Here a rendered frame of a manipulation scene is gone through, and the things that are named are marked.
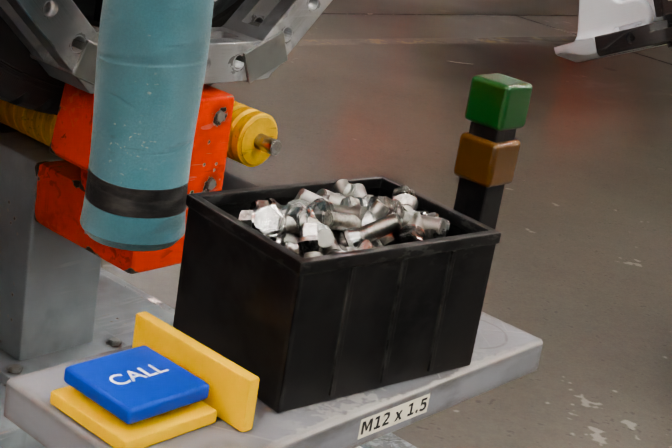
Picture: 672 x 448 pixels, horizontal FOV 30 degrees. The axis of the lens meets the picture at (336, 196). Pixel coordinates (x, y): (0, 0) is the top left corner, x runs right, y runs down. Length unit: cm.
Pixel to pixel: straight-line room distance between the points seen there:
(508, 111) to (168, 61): 28
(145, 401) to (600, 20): 44
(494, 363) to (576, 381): 112
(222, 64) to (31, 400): 46
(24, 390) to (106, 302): 70
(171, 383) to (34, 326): 55
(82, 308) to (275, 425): 58
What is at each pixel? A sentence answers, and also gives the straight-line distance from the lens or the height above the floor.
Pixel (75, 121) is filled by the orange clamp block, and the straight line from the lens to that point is 118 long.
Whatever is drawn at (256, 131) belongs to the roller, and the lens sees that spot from 130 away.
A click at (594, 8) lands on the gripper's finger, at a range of 98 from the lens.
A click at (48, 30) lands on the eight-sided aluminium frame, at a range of 108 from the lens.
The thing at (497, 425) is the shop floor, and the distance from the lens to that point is 194.
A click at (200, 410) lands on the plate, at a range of 86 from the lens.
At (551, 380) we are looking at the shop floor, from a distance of 213.
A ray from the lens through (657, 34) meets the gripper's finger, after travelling 93.
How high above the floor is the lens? 87
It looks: 18 degrees down
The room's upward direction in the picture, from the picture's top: 10 degrees clockwise
